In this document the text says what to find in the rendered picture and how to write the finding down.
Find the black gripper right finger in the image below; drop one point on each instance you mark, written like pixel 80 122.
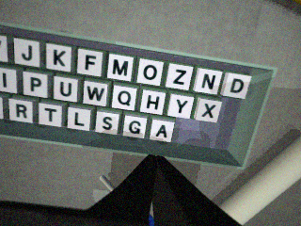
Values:
pixel 177 202

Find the blue stylus with grey tip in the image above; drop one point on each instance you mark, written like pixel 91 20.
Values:
pixel 111 187

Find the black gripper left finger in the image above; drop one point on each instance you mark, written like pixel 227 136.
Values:
pixel 129 204

